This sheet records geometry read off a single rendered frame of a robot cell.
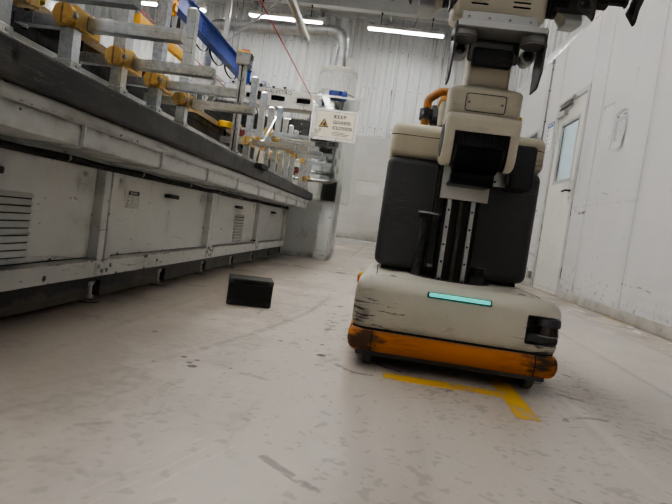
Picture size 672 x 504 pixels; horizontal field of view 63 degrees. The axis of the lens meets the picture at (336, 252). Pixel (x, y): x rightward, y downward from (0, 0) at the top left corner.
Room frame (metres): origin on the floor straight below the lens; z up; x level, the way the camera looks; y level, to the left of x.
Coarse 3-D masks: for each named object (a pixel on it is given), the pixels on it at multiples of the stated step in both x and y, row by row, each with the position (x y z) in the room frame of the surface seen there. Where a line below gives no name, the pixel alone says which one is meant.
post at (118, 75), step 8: (120, 8) 1.59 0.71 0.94; (120, 16) 1.58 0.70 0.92; (128, 16) 1.58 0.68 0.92; (120, 40) 1.58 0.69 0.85; (128, 40) 1.60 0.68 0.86; (128, 48) 1.61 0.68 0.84; (112, 72) 1.59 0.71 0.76; (120, 72) 1.58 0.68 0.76; (112, 80) 1.59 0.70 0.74; (120, 80) 1.58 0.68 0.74
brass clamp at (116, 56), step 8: (112, 48) 1.56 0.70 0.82; (120, 48) 1.57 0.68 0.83; (112, 56) 1.56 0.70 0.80; (120, 56) 1.56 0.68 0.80; (128, 56) 1.60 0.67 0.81; (136, 56) 1.64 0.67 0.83; (112, 64) 1.58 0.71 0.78; (120, 64) 1.58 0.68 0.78; (128, 64) 1.60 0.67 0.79; (128, 72) 1.65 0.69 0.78; (136, 72) 1.65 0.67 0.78
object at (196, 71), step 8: (80, 56) 1.64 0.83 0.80; (88, 56) 1.64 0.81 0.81; (96, 56) 1.63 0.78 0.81; (104, 56) 1.63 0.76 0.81; (88, 64) 1.66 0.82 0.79; (96, 64) 1.65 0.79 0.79; (104, 64) 1.63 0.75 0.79; (136, 64) 1.62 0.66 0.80; (144, 64) 1.62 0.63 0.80; (152, 64) 1.62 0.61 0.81; (160, 64) 1.62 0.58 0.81; (168, 64) 1.62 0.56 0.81; (176, 64) 1.61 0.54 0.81; (184, 64) 1.61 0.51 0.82; (152, 72) 1.65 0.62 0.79; (160, 72) 1.64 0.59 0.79; (168, 72) 1.62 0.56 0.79; (176, 72) 1.61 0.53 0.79; (184, 72) 1.61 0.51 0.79; (192, 72) 1.61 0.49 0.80; (200, 72) 1.61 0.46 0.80; (208, 72) 1.61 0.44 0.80
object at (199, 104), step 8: (144, 96) 2.14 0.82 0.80; (168, 96) 2.13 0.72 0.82; (168, 104) 2.15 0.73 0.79; (192, 104) 2.12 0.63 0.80; (200, 104) 2.12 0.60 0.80; (208, 104) 2.12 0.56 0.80; (216, 104) 2.12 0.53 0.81; (224, 104) 2.11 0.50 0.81; (232, 104) 2.11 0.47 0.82; (232, 112) 2.13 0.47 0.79; (240, 112) 2.11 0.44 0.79; (248, 112) 2.11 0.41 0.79
